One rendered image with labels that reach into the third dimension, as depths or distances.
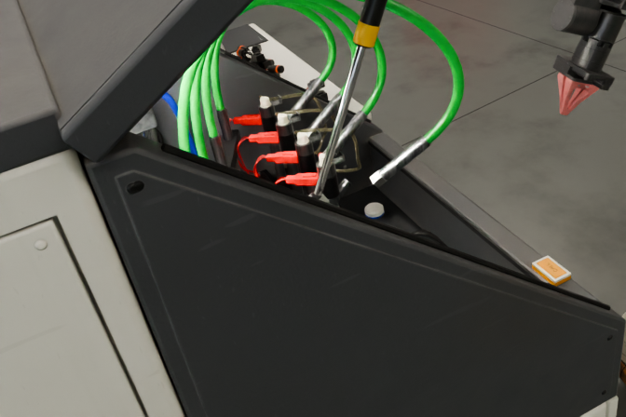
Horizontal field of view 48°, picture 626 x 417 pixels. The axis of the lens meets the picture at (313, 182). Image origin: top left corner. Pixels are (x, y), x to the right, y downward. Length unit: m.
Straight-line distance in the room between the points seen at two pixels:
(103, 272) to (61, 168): 0.10
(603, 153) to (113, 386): 2.68
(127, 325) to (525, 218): 2.25
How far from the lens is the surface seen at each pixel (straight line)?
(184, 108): 0.91
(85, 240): 0.57
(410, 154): 0.96
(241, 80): 1.29
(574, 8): 1.31
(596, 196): 2.88
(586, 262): 2.58
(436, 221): 1.32
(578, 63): 1.38
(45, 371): 0.64
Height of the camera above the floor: 1.70
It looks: 34 degrees down
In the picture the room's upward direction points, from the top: 11 degrees counter-clockwise
